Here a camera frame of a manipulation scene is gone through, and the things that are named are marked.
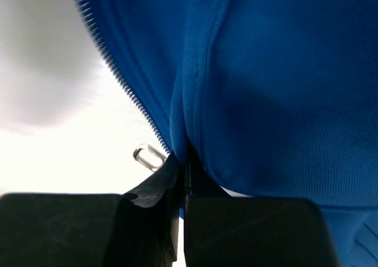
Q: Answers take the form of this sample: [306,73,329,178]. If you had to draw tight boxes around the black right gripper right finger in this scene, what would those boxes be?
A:
[184,151,340,267]

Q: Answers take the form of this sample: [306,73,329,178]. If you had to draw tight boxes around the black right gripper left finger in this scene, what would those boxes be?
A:
[1,155,180,266]

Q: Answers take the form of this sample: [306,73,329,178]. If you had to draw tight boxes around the blue jacket white lining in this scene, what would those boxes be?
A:
[76,0,377,266]

